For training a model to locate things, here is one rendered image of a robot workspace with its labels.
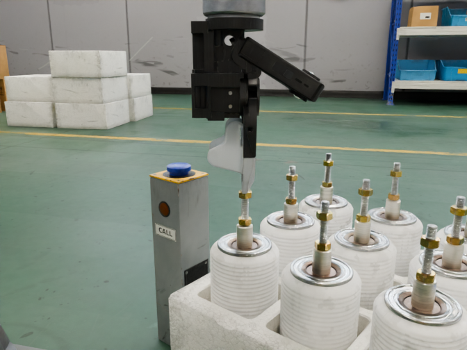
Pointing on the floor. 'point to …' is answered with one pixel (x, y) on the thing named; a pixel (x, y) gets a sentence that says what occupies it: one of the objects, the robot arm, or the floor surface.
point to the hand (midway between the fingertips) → (249, 179)
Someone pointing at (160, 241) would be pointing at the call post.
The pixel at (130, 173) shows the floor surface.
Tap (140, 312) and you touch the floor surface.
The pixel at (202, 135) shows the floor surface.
